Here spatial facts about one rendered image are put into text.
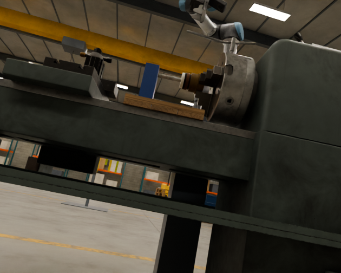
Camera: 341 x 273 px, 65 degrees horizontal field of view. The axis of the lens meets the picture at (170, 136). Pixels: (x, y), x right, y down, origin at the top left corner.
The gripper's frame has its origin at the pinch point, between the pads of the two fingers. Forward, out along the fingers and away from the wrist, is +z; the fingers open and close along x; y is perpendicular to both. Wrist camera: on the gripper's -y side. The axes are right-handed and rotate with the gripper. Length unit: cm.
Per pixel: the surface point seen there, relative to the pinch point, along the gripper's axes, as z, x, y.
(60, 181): 85, 2, 34
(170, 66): -720, -822, 42
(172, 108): 50, 0, 6
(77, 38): -716, -770, 446
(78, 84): 52, 5, 39
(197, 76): 25.8, -8.1, -2.4
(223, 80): 33.3, 1.6, -12.0
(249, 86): 33.3, 1.4, -22.5
